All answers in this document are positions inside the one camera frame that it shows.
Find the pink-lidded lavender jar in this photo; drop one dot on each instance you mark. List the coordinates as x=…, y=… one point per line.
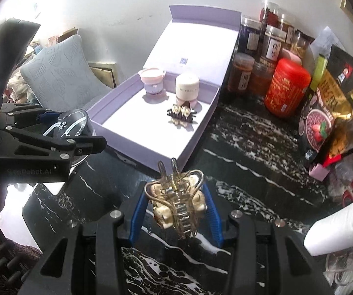
x=152, y=83

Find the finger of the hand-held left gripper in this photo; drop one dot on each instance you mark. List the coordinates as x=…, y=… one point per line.
x=23, y=113
x=56, y=146

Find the pink container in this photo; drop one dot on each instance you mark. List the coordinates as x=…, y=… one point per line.
x=293, y=57

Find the small pink box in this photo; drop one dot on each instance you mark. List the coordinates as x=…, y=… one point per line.
x=321, y=172

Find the white-label clear jar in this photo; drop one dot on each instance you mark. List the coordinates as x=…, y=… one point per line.
x=273, y=44

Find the black bear hair clip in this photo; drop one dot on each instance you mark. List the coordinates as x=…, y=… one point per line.
x=179, y=114

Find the grey leaf pattern cushion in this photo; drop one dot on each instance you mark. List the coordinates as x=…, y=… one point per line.
x=56, y=73

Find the printed paper sheet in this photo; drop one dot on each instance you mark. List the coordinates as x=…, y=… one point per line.
x=327, y=40

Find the pile of clothes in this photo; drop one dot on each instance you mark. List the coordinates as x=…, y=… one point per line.
x=19, y=81

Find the wall picture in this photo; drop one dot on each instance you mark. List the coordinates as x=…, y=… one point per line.
x=36, y=7

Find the black snack bag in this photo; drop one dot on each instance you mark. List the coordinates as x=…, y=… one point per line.
x=348, y=67

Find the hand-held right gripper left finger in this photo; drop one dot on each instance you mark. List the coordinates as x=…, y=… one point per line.
x=138, y=215

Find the orange snack bag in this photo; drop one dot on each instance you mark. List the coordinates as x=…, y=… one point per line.
x=339, y=141

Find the wooden board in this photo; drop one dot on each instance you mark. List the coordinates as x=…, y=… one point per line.
x=67, y=35

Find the clear jar with brown contents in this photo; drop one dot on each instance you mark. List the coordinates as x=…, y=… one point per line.
x=288, y=29

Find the black round tin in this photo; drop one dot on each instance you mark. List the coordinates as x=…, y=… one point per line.
x=72, y=123

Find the tall jar with red contents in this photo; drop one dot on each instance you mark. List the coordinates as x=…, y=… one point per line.
x=270, y=12

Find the reddish brown jar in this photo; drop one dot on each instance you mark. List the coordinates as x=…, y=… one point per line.
x=261, y=76

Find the wooden frames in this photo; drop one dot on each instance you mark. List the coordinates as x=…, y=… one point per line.
x=104, y=75

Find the red canister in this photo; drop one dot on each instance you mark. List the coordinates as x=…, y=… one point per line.
x=287, y=89

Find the orange powder jar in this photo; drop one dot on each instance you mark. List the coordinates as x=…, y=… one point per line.
x=241, y=73

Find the dark purple jar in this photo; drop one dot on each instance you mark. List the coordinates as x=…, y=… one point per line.
x=250, y=37

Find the jar of yellow slices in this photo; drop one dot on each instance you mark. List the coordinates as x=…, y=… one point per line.
x=301, y=44

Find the green tube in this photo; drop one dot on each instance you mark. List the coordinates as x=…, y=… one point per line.
x=321, y=67

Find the gold hair claw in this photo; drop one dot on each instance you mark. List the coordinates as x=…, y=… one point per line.
x=164, y=209

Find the pink and cream jar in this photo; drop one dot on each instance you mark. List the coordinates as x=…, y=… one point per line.
x=187, y=86

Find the lavender gift box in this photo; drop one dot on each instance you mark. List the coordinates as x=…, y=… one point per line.
x=152, y=129

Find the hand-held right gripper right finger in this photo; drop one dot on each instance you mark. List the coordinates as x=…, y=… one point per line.
x=215, y=221

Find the white card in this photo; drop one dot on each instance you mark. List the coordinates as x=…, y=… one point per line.
x=55, y=188

